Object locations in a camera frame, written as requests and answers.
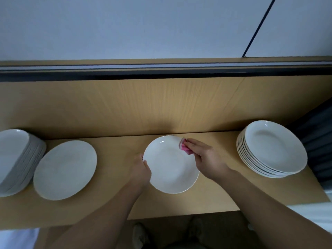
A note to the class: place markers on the person's left hand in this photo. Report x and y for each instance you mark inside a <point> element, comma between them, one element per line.
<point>140,174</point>

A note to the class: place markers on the person's right hand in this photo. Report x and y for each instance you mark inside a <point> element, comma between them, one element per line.
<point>211,160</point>

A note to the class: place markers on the pink cleaning cloth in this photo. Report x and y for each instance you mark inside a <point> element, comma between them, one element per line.
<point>183,147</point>

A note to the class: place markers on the white glossy round plate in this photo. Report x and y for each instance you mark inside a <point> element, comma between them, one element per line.
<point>171,168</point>
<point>65,169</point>

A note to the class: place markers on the stack of white round plates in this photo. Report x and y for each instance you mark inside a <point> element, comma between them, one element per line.
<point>275,145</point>

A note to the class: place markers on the pile of white oblong plates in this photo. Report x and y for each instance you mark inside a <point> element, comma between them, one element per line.
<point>15,158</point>

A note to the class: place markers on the person's left forearm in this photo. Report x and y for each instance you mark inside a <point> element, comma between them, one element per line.
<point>91,225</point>

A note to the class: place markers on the person's right forearm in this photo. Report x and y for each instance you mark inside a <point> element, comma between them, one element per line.
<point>282,212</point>

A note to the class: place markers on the grey curtain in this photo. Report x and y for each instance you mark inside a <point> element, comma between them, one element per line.
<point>315,137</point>

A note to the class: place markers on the white bed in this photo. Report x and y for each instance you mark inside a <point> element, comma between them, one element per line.
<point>18,238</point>

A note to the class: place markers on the black wall rail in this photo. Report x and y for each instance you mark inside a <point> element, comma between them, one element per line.
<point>155,73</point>

